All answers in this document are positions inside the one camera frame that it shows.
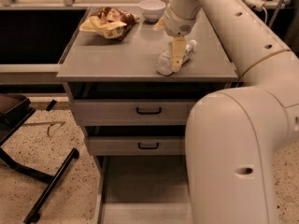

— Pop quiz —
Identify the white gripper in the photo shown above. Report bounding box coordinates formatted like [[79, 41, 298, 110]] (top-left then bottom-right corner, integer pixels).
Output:
[[153, 3, 200, 72]]

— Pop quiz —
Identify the clear plastic water bottle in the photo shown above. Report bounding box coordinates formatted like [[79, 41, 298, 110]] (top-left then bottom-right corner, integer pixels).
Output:
[[156, 37, 197, 76]]

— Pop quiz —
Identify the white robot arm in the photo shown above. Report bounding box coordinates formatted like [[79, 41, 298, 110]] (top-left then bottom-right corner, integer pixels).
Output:
[[164, 0, 299, 224]]

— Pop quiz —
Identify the grey drawer cabinet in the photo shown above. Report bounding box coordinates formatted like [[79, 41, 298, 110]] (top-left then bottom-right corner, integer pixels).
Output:
[[55, 5, 239, 224]]

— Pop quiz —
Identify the top grey drawer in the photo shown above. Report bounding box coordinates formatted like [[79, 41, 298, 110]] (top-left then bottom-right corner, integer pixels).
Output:
[[69, 99, 195, 126]]

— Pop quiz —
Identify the middle grey drawer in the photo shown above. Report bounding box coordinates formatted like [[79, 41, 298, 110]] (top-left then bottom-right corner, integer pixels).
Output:
[[85, 136, 185, 156]]

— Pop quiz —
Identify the open bottom grey drawer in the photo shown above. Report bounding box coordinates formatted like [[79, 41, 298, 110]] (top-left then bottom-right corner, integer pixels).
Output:
[[94, 156, 193, 224]]

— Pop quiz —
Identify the white ceramic bowl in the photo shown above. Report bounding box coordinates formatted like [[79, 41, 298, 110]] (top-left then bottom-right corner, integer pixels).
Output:
[[139, 0, 166, 21]]

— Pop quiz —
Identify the brown yellow snack bag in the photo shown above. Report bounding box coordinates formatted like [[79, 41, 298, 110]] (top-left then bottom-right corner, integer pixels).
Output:
[[79, 7, 139, 40]]

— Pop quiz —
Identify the white power strip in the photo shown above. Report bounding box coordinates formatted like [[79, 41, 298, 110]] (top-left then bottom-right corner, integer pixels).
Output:
[[242, 0, 265, 11]]

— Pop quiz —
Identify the black office chair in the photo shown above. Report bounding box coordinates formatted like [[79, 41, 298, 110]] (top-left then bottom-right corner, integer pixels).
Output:
[[0, 93, 53, 184]]

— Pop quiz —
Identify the black chair leg bar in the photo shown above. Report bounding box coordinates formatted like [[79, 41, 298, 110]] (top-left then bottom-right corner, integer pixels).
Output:
[[23, 148, 79, 224]]

